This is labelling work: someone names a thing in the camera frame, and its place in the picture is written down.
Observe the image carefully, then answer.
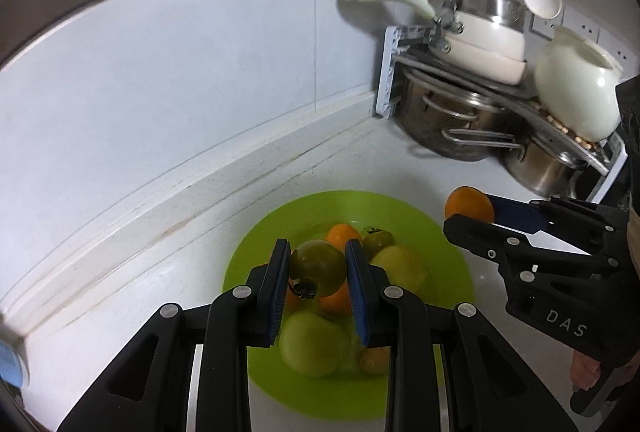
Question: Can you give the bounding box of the small orange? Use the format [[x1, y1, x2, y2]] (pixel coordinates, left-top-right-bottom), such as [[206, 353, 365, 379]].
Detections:
[[326, 223, 362, 253], [444, 186, 495, 224]]

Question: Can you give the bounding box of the yellow brown round fruit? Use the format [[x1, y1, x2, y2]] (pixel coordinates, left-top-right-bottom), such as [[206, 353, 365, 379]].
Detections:
[[357, 348, 390, 376]]

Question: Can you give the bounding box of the small yellow green fruit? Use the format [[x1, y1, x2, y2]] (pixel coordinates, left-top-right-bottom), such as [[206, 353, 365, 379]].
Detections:
[[361, 228, 396, 262]]

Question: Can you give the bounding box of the large orange with stem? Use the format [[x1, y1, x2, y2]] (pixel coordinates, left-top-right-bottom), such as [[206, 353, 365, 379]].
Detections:
[[284, 279, 352, 318]]

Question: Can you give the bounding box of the dark green round fruit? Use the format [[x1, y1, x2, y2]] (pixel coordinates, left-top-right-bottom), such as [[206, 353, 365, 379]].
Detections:
[[288, 239, 347, 300]]

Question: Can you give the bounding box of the person's hand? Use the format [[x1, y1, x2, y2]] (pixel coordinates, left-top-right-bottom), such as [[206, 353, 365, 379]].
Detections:
[[570, 351, 601, 391]]

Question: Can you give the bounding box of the small steel pot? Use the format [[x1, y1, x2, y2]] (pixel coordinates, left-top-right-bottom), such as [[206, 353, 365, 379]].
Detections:
[[501, 133, 587, 198]]

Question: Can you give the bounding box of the white metal pot rack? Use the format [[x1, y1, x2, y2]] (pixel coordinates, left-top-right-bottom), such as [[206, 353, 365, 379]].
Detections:
[[375, 25, 628, 203]]

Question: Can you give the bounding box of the black knife block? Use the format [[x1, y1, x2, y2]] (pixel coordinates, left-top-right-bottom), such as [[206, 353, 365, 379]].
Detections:
[[604, 75, 640, 213]]

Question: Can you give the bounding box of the green apple back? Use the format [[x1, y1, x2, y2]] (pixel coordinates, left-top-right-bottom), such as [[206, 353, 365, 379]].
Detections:
[[371, 245, 426, 294]]

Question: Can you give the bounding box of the green apple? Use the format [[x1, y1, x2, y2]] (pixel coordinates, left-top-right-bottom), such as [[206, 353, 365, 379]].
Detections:
[[371, 245, 426, 294], [279, 311, 350, 378]]

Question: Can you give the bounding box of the large steel pot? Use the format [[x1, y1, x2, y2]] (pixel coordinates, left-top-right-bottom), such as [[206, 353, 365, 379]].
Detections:
[[397, 70, 518, 162]]

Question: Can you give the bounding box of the green plate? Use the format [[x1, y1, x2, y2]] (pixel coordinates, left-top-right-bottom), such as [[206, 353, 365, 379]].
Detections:
[[222, 190, 474, 421]]

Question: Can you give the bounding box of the white ceramic pot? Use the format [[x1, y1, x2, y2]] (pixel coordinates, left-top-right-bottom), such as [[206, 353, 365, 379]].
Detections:
[[534, 26, 623, 143]]

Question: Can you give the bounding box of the blue white bottle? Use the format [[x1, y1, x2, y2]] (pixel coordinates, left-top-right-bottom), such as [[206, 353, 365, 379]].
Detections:
[[0, 340, 29, 389]]

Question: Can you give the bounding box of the green apple front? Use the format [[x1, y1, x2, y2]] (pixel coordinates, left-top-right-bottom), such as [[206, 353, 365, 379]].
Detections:
[[279, 311, 350, 378]]

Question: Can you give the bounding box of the small orange on plate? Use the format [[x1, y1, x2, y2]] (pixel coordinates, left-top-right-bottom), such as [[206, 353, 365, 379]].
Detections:
[[326, 223, 362, 253]]

